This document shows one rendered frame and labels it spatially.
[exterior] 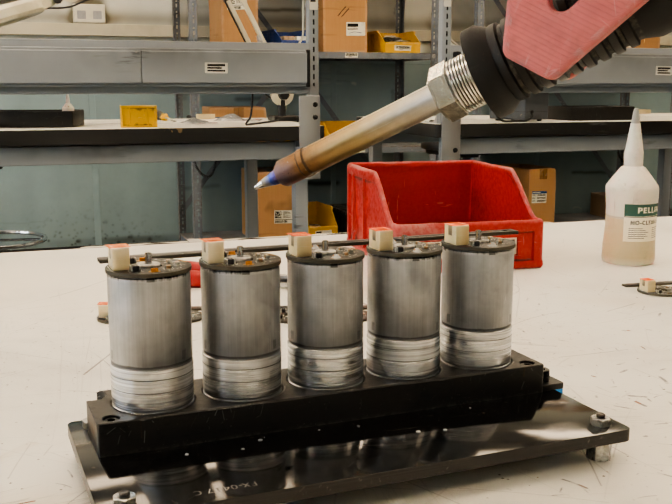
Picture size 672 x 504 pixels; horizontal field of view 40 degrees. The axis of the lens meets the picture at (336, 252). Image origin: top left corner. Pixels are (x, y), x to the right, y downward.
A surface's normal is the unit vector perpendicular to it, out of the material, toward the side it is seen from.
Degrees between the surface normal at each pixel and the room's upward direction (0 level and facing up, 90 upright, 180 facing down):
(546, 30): 99
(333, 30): 89
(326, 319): 90
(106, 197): 90
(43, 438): 0
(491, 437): 0
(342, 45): 89
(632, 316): 0
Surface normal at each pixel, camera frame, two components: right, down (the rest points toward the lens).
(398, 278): -0.18, 0.18
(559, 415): 0.00, -0.98
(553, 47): -0.46, 0.31
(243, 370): 0.17, 0.18
